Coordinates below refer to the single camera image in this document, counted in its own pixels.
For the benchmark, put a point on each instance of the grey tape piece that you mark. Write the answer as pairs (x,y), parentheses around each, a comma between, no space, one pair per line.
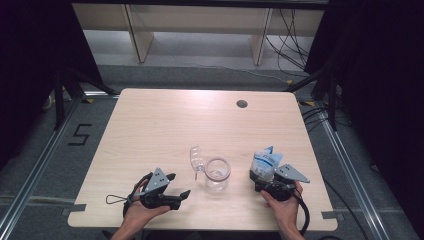
(77,208)
(329,215)

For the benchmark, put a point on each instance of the dark round table grommet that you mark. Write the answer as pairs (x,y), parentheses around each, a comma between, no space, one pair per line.
(242,104)

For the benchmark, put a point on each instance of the aluminium floor rail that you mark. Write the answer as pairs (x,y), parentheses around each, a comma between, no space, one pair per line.
(349,166)
(39,166)

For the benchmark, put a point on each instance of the black metal stand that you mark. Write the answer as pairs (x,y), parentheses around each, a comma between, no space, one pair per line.
(59,100)
(331,106)

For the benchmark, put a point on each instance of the person's right hand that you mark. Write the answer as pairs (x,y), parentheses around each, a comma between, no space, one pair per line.
(283,210)

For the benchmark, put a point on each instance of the yellow black floor tape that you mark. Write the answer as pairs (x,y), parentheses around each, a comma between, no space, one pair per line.
(88,100)
(307,103)

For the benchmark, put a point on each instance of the black curtain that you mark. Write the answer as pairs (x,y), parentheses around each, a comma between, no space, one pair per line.
(30,66)
(383,83)

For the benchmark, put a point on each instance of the pale wooden shelf unit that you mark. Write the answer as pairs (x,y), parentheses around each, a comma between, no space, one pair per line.
(143,46)

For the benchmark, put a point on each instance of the clear glass pitcher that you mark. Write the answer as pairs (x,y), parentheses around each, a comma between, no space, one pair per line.
(217,176)

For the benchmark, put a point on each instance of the person's left hand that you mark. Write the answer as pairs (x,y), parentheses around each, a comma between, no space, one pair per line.
(140,216)

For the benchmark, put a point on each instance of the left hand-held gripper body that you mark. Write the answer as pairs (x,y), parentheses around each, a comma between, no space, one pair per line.
(156,181)

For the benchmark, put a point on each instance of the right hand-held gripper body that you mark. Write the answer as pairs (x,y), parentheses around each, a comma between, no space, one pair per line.
(278,190)

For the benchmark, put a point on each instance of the white and blue pouch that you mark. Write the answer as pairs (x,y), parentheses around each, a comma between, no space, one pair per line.
(266,163)

